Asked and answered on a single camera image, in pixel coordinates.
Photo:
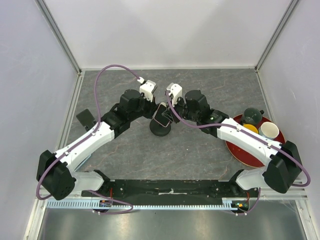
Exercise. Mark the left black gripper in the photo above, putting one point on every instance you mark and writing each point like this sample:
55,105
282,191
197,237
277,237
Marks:
151,106

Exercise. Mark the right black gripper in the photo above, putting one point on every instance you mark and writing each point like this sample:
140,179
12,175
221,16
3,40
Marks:
174,116

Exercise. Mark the black phone stand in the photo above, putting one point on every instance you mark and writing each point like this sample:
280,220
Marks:
158,130

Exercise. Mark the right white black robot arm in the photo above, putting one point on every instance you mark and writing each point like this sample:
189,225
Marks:
282,164

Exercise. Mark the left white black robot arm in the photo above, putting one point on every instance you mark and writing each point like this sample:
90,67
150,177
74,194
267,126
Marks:
56,171

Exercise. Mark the small black phone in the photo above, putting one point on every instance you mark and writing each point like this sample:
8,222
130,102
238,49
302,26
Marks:
86,119

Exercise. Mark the light blue phone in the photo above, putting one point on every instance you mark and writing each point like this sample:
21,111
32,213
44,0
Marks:
83,162

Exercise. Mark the dark green cup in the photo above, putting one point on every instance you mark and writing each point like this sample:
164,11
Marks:
252,116

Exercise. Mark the yellow cup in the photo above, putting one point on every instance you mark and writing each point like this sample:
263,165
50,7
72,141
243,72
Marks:
251,128

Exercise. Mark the white blue mug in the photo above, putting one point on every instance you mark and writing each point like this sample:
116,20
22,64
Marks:
268,130

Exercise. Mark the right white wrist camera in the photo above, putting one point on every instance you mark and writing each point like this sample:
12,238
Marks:
174,92

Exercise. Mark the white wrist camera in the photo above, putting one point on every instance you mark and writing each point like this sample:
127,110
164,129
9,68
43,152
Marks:
174,92
147,88

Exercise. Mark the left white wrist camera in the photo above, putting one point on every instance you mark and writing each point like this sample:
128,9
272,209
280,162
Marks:
147,88

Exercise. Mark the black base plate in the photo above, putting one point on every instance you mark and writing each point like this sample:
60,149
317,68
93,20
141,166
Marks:
121,188

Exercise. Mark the light blue cable duct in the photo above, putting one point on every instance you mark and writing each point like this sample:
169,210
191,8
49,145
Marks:
99,204

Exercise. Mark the left aluminium frame post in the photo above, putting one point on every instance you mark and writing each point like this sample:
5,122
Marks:
42,5

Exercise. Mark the aluminium frame post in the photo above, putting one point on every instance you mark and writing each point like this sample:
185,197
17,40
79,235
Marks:
277,33
42,5

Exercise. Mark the right aluminium frame post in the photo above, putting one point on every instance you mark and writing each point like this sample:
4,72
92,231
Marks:
277,33

